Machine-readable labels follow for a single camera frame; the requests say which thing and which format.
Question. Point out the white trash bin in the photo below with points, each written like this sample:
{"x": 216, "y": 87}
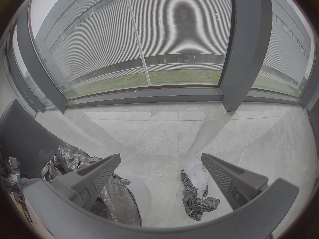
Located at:
{"x": 143, "y": 198}

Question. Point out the window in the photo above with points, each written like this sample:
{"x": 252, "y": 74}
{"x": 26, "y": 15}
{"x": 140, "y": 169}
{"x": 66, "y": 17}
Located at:
{"x": 174, "y": 33}

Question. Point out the crumpled black plastic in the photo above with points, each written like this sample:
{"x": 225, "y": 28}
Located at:
{"x": 196, "y": 204}

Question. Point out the black plastic bag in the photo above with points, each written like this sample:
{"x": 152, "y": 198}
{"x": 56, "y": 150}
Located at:
{"x": 72, "y": 158}

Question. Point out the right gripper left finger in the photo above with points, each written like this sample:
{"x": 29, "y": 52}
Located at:
{"x": 87, "y": 183}

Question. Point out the clear printed wrapper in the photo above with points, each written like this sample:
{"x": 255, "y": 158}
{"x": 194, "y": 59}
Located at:
{"x": 198, "y": 177}

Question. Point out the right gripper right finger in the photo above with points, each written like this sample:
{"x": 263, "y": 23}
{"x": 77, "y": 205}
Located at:
{"x": 239, "y": 183}

